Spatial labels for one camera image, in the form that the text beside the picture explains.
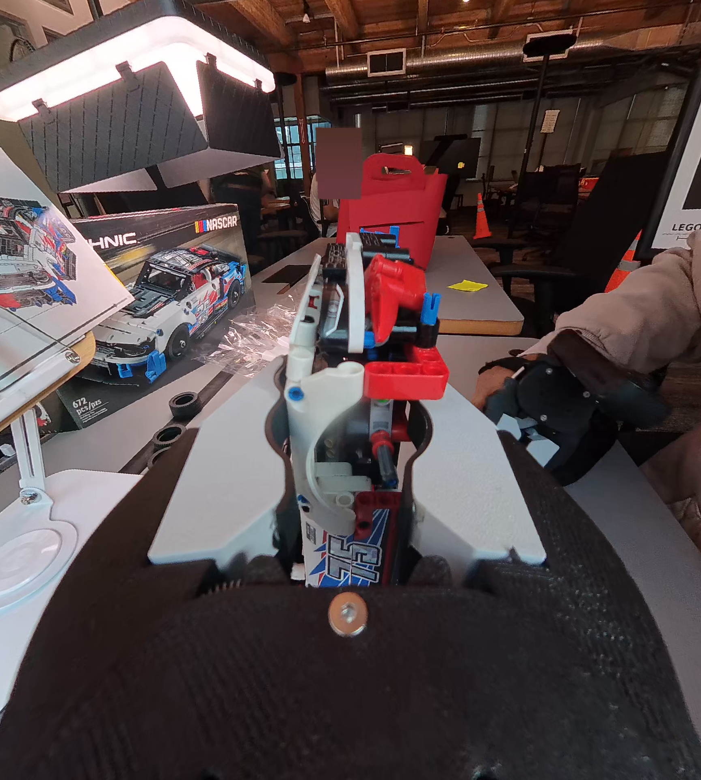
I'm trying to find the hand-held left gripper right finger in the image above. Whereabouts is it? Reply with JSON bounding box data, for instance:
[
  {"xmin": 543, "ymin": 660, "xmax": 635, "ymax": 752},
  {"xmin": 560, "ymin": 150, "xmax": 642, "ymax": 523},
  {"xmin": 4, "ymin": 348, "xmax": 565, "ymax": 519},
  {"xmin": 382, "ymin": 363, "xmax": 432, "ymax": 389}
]
[{"xmin": 408, "ymin": 390, "xmax": 547, "ymax": 564}]

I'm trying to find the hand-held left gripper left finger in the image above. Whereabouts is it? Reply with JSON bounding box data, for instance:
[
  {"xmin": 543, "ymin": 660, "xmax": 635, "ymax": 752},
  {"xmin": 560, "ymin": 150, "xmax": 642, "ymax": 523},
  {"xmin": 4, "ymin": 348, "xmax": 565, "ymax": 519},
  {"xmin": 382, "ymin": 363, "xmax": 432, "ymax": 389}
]
[{"xmin": 146, "ymin": 356, "xmax": 293, "ymax": 568}]

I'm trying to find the toy brick race car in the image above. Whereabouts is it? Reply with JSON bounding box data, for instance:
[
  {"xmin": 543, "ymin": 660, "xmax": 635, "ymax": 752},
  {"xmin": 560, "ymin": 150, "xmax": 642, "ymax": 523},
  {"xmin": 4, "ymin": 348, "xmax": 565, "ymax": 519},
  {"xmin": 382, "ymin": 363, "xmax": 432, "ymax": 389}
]
[{"xmin": 283, "ymin": 230, "xmax": 452, "ymax": 589}]

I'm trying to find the person's right forearm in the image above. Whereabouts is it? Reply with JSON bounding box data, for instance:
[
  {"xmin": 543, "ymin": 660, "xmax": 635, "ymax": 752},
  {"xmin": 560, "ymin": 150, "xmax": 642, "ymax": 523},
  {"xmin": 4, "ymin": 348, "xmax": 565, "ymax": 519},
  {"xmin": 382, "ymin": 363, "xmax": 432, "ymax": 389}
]
[{"xmin": 524, "ymin": 225, "xmax": 701, "ymax": 373}]

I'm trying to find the person's right hand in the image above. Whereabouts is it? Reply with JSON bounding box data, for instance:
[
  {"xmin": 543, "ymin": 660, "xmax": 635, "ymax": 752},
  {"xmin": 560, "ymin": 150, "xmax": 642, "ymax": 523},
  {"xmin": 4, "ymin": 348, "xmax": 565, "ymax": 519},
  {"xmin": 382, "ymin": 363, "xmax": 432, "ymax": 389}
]
[{"xmin": 471, "ymin": 360, "xmax": 525, "ymax": 412}]

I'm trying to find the white book stand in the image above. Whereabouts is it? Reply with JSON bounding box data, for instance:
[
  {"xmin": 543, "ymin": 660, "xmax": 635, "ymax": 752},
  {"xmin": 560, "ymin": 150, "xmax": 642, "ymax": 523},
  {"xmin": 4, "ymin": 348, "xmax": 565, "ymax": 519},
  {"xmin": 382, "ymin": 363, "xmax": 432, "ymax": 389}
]
[{"xmin": 0, "ymin": 332, "xmax": 144, "ymax": 750}]

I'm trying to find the clear plastic bag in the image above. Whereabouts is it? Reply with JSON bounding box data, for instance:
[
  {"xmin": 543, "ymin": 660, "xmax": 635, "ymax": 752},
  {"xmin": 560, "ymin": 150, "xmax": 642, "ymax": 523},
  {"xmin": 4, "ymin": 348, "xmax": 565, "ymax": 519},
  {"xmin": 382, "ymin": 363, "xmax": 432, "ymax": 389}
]
[{"xmin": 195, "ymin": 299, "xmax": 303, "ymax": 379}]

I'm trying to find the toy car box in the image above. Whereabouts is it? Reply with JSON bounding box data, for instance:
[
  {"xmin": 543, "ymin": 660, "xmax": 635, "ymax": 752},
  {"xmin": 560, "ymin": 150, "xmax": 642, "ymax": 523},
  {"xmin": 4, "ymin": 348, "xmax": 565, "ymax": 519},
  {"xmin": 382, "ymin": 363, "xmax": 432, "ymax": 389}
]
[{"xmin": 52, "ymin": 204, "xmax": 257, "ymax": 433}]

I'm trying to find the black office chair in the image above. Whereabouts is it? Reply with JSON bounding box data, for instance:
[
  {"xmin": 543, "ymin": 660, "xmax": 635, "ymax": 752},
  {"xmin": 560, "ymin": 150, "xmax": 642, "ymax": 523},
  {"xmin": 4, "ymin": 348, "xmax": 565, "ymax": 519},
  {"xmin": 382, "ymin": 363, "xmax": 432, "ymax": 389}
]
[{"xmin": 497, "ymin": 163, "xmax": 583, "ymax": 245}]

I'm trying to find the black easel board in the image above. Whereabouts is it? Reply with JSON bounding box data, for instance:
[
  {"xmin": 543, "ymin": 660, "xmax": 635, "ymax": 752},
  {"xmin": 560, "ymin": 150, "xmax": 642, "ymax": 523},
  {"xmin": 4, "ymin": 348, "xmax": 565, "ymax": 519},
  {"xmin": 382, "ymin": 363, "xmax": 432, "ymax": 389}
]
[{"xmin": 420, "ymin": 135, "xmax": 482, "ymax": 190}]

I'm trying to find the framed white sign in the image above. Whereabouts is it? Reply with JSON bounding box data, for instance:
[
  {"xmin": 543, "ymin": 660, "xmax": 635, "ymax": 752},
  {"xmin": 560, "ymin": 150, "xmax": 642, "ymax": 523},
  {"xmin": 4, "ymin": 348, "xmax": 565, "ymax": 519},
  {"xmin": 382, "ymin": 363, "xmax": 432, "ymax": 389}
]
[{"xmin": 637, "ymin": 64, "xmax": 701, "ymax": 260}]

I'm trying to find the black pole light stand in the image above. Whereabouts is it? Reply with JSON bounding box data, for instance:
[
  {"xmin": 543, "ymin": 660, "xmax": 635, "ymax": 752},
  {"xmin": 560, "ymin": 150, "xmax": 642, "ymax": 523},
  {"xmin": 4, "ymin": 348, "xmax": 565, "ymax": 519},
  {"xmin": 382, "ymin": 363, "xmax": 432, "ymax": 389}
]
[{"xmin": 521, "ymin": 33, "xmax": 578, "ymax": 178}]

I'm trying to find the studio light panel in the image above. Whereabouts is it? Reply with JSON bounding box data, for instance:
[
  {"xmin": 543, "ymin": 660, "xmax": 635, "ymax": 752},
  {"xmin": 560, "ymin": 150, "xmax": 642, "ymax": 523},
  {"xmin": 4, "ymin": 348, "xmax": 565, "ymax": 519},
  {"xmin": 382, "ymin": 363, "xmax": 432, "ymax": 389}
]
[{"xmin": 0, "ymin": 12, "xmax": 284, "ymax": 196}]

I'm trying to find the white ceiling vent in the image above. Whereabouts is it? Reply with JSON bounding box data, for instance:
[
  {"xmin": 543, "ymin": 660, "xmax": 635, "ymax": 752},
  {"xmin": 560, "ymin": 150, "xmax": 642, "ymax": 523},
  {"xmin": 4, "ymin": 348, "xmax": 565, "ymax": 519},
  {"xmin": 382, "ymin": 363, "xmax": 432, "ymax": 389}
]
[{"xmin": 366, "ymin": 49, "xmax": 407, "ymax": 77}]

